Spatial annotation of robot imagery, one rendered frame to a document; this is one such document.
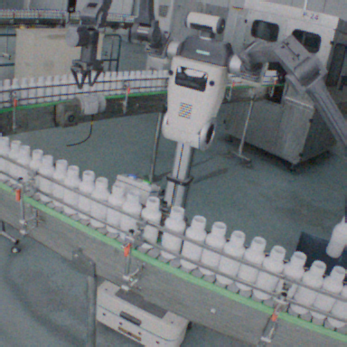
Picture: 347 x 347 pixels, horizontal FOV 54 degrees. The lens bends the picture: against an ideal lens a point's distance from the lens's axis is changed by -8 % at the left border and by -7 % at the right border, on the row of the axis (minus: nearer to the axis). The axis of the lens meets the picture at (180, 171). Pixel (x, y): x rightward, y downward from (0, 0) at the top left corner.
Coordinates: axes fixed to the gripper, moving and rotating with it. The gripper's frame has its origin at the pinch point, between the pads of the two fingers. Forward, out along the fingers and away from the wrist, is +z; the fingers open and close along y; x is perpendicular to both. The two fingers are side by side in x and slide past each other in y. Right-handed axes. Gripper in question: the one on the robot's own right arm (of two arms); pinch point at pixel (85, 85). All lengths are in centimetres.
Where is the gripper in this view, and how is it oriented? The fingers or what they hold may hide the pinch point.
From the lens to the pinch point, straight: 132.0
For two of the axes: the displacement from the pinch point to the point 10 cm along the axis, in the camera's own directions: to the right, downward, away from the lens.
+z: -1.7, 8.9, 4.3
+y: -4.2, 3.3, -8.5
